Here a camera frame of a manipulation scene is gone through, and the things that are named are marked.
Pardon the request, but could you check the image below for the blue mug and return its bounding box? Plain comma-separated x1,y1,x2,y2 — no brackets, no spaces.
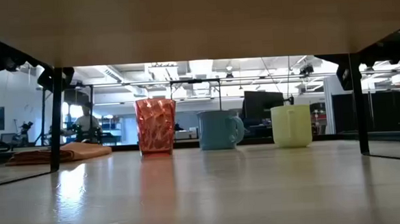
196,108,247,152

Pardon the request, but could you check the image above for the background camera tripod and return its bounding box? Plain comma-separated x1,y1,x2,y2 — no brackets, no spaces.
16,120,35,147

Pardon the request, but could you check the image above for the orange faceted plastic cup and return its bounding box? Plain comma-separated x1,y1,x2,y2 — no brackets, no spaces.
134,97,179,157

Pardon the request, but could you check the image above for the person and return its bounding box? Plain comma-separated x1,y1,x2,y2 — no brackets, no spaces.
72,102,102,143

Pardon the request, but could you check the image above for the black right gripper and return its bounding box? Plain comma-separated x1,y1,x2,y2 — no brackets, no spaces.
315,52,371,93

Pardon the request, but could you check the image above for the wooden shelf black metal frame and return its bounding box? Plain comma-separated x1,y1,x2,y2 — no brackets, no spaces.
0,0,400,189

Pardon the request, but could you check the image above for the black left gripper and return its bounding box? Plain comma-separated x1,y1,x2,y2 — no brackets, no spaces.
36,65,76,93

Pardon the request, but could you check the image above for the folded cloth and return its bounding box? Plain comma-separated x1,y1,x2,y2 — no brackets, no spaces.
4,139,114,166

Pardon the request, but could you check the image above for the black partition wall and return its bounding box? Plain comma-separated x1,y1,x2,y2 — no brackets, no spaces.
331,90,400,135

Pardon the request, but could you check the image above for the black table edge rail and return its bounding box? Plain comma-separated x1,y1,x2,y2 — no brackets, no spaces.
0,127,400,165

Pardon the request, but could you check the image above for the pale yellow mug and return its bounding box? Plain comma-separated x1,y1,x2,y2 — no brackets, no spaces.
270,103,314,149

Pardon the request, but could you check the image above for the black computer monitor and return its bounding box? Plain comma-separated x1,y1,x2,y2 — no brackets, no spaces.
241,88,287,124

